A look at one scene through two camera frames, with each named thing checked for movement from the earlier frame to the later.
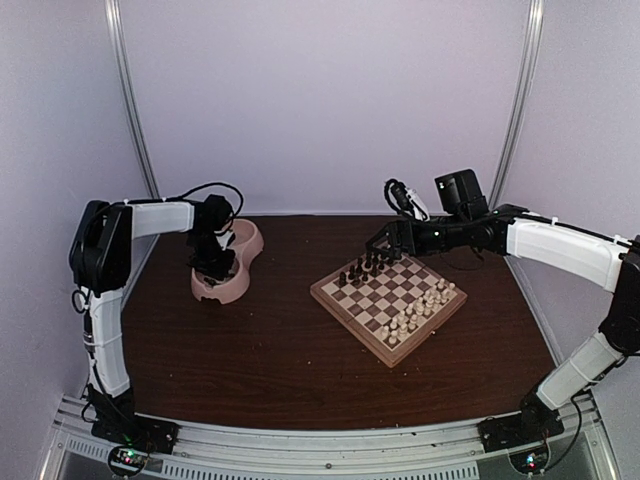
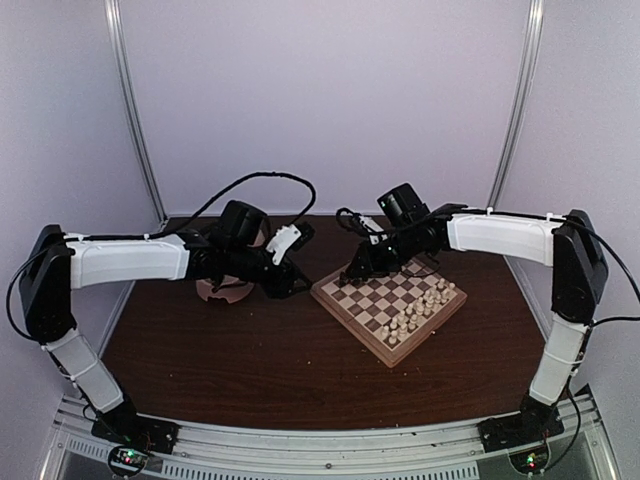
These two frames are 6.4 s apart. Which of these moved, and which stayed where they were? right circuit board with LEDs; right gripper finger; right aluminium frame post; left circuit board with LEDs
Moved: right gripper finger
Stayed: left circuit board with LEDs; right aluminium frame post; right circuit board with LEDs
